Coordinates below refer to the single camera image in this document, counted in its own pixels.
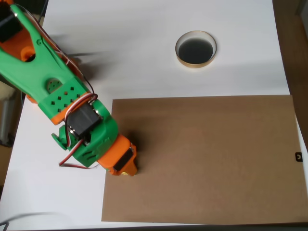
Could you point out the orange gripper black servo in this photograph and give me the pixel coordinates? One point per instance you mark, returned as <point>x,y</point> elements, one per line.
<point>123,160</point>

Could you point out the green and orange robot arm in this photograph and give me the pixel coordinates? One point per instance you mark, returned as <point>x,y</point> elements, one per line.
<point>36,69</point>

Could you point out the round dish with gold rim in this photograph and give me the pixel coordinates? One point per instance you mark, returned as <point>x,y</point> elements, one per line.
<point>195,51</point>

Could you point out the brown cardboard sheet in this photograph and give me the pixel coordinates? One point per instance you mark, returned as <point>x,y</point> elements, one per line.
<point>204,158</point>

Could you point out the grey metal cylinder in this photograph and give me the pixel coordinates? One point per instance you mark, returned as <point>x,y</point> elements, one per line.
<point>7,125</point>

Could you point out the small black tag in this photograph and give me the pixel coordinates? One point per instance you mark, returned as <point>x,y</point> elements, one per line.
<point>298,157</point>

